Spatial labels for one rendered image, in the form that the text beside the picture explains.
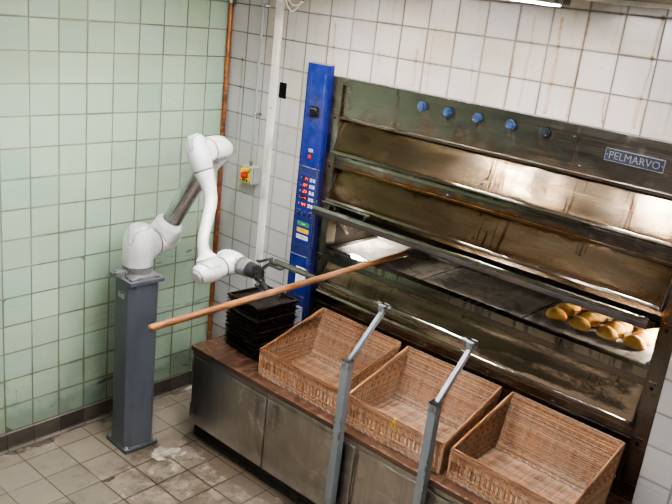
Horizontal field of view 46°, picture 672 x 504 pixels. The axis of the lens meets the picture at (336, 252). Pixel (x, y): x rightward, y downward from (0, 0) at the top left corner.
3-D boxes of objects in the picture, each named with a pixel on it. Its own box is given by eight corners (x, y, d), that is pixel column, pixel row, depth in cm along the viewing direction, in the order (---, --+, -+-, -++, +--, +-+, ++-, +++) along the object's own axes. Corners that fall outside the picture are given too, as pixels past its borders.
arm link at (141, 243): (115, 264, 404) (116, 224, 397) (136, 256, 420) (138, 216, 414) (141, 271, 399) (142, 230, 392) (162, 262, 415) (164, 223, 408)
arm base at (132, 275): (106, 273, 407) (106, 263, 405) (143, 266, 423) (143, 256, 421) (124, 284, 395) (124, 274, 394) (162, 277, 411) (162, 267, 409)
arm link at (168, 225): (132, 243, 419) (156, 234, 439) (154, 263, 417) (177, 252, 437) (200, 130, 386) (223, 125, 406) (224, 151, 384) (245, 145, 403)
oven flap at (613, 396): (319, 292, 437) (331, 258, 436) (631, 425, 329) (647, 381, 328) (315, 291, 433) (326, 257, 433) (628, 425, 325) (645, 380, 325)
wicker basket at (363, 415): (400, 392, 408) (407, 343, 400) (495, 437, 375) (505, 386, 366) (340, 422, 372) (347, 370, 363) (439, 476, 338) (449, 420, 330)
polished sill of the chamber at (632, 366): (331, 252, 436) (332, 246, 435) (650, 375, 327) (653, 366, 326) (324, 254, 431) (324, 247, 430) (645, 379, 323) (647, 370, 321)
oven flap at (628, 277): (329, 201, 421) (342, 167, 420) (660, 311, 313) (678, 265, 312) (324, 200, 417) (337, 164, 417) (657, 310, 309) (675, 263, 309)
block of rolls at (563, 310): (595, 291, 410) (597, 281, 409) (687, 322, 381) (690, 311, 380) (541, 317, 366) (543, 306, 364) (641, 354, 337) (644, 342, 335)
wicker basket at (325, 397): (318, 350, 445) (323, 305, 436) (396, 389, 410) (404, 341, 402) (255, 374, 409) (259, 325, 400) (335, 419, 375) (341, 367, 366)
